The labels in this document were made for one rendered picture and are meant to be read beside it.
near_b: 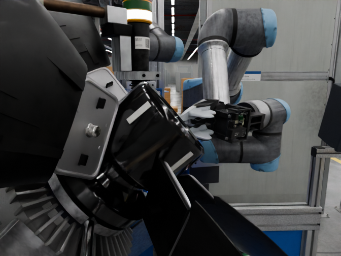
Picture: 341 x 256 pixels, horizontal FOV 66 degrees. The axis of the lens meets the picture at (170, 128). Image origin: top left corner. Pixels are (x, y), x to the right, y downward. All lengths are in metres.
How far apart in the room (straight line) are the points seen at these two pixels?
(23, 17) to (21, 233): 0.18
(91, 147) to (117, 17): 0.20
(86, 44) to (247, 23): 0.56
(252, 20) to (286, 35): 1.60
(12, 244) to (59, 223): 0.06
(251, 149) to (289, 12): 1.89
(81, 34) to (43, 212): 0.25
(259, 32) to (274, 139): 0.34
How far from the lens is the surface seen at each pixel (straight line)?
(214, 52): 0.80
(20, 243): 0.28
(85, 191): 0.29
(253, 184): 2.55
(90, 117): 0.26
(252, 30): 0.87
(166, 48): 0.74
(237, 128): 0.57
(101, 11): 0.40
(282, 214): 0.97
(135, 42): 0.41
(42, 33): 0.22
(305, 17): 2.55
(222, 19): 0.85
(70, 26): 0.43
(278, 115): 0.71
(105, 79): 0.38
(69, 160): 0.25
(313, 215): 1.00
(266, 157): 0.73
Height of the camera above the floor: 1.27
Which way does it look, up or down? 11 degrees down
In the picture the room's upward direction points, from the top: straight up
